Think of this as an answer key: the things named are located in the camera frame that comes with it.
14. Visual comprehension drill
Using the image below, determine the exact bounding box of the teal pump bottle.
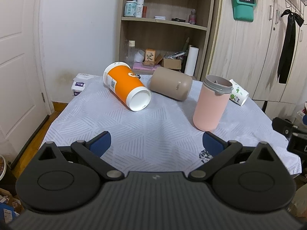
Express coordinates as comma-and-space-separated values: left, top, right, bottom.
124, 0, 140, 18

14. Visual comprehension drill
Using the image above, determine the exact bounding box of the wooden shelf unit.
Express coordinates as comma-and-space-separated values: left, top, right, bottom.
115, 0, 216, 80

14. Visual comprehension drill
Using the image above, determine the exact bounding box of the crumpled clear plastic bag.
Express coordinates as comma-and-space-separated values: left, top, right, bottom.
165, 51, 187, 59

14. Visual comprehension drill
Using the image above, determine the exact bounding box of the small floral print box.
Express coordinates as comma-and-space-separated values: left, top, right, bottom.
145, 49, 156, 64

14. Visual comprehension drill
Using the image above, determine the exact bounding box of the tan cup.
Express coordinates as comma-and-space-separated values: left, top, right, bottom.
150, 67, 193, 101

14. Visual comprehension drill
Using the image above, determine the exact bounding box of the white tall bottle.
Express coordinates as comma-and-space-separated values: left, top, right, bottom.
135, 0, 145, 18

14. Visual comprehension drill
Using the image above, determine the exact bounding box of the white paper cup green print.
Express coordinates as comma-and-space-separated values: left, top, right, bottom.
229, 79, 249, 106

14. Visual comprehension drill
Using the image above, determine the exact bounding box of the pink cup with grey lid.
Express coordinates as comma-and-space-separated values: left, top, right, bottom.
193, 75, 233, 132

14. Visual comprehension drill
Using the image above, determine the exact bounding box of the white patterned tablecloth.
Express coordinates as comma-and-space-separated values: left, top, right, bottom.
40, 73, 303, 176

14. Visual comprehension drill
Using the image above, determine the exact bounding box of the dark green bottle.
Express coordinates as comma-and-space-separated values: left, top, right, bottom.
182, 37, 191, 73

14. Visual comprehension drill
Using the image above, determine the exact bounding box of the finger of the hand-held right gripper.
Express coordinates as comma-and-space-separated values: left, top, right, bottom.
272, 117, 294, 140

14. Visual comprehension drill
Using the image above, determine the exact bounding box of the clear plastic bottle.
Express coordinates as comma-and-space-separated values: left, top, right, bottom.
124, 40, 136, 66

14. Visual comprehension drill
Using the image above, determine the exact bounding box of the pink flat box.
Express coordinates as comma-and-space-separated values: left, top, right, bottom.
133, 62, 161, 71

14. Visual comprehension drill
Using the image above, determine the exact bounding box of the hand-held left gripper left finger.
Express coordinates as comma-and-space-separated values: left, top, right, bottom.
36, 131, 125, 182

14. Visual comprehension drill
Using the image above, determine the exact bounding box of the white tissue packet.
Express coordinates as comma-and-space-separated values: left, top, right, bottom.
72, 73, 94, 97

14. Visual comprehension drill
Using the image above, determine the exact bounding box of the orange and white cup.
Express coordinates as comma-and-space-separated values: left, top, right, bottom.
103, 62, 152, 112

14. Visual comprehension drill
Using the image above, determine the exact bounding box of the white paper roll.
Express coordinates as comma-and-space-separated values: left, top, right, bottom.
184, 47, 199, 76

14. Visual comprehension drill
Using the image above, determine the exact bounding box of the black door draft stopper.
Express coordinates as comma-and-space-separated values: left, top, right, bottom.
12, 114, 51, 166

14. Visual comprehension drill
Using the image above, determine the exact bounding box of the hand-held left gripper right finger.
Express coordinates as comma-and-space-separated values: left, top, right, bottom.
188, 131, 280, 182

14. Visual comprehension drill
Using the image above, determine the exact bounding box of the cardboard box with papers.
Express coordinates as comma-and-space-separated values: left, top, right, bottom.
0, 187, 25, 222

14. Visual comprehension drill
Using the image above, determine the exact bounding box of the wooden wardrobe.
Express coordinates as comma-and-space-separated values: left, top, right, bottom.
208, 0, 307, 104

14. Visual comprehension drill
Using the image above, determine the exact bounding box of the black ribbon bow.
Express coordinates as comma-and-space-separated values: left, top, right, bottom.
277, 9, 305, 84

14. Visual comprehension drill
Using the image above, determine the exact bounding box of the white door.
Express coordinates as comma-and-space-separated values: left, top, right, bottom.
0, 0, 53, 150

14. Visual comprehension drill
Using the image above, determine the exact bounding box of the teal wall box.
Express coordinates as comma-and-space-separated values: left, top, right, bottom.
231, 0, 257, 23

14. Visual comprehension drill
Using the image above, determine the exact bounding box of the white ceramic cup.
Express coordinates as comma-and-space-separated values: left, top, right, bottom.
134, 49, 146, 63

